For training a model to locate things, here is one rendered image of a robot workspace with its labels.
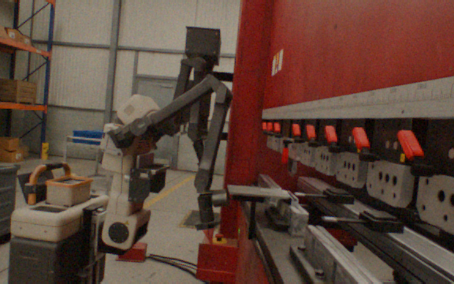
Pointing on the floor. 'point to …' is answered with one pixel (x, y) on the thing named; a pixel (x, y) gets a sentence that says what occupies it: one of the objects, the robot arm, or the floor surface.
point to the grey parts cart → (103, 181)
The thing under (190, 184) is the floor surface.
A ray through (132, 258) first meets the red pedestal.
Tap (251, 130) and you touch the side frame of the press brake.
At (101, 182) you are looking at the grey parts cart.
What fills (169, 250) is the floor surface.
